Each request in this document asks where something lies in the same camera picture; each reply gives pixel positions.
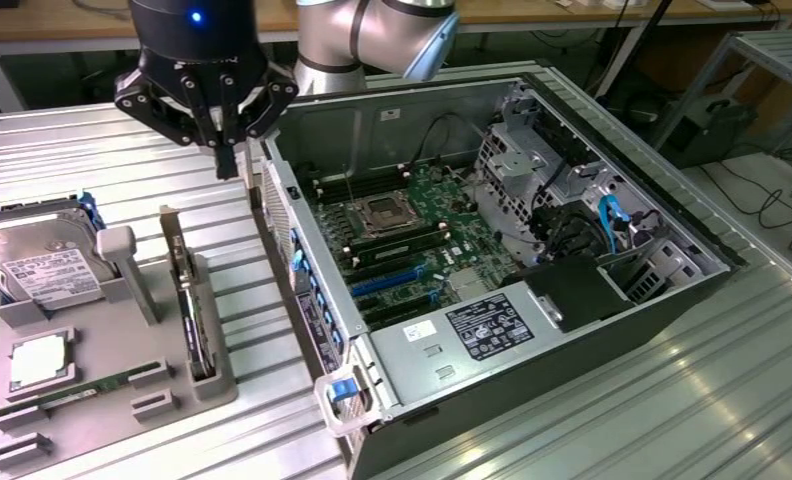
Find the grey power supply unit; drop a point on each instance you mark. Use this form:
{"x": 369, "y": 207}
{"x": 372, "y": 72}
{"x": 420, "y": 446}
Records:
{"x": 463, "y": 345}

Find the wooden desk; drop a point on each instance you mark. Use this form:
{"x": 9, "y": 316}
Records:
{"x": 49, "y": 20}

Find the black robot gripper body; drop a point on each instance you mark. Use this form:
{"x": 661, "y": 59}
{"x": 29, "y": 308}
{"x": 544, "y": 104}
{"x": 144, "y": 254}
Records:
{"x": 196, "y": 40}

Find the blue expansion slot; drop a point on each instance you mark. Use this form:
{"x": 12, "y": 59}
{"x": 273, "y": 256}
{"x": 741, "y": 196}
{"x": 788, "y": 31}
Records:
{"x": 384, "y": 281}

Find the CPU socket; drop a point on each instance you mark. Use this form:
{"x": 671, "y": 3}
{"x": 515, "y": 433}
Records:
{"x": 374, "y": 212}

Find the green RAM stick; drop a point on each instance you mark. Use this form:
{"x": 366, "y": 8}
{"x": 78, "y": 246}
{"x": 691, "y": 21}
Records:
{"x": 76, "y": 391}

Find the green motherboard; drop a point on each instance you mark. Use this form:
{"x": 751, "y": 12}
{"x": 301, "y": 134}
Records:
{"x": 422, "y": 260}

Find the black plastic shroud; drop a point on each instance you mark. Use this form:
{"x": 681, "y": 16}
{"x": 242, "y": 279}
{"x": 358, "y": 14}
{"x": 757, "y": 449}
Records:
{"x": 576, "y": 292}

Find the silver CPU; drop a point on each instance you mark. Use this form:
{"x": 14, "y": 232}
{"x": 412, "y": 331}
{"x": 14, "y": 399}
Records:
{"x": 37, "y": 362}

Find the open black PC case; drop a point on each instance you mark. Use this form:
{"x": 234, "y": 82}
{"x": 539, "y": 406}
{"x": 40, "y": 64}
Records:
{"x": 569, "y": 380}

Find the silver hard disk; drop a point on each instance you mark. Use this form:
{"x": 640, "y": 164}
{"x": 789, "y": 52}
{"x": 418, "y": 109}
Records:
{"x": 42, "y": 265}

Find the graphics card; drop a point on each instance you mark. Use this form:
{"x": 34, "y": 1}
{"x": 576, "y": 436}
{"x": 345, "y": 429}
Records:
{"x": 189, "y": 300}

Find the metal disk bay cage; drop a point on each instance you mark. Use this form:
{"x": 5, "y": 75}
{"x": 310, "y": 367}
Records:
{"x": 523, "y": 165}

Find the metal slat frame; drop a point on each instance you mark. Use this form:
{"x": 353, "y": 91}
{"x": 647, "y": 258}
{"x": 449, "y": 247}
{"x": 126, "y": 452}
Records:
{"x": 776, "y": 55}

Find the blue case latch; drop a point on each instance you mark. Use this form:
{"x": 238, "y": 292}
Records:
{"x": 341, "y": 390}

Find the black box on floor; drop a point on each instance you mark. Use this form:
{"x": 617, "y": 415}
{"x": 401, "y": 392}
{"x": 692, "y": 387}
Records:
{"x": 716, "y": 132}

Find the socket locking lever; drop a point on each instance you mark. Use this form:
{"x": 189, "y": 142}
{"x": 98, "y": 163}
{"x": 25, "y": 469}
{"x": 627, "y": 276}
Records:
{"x": 350, "y": 185}

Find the grey parts rack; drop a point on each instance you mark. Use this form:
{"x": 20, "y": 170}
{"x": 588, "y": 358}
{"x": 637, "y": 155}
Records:
{"x": 102, "y": 380}

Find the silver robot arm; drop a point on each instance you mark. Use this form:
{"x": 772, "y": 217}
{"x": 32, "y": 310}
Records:
{"x": 342, "y": 40}

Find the installed RAM stick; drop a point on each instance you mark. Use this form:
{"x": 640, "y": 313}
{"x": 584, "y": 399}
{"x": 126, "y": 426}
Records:
{"x": 396, "y": 251}

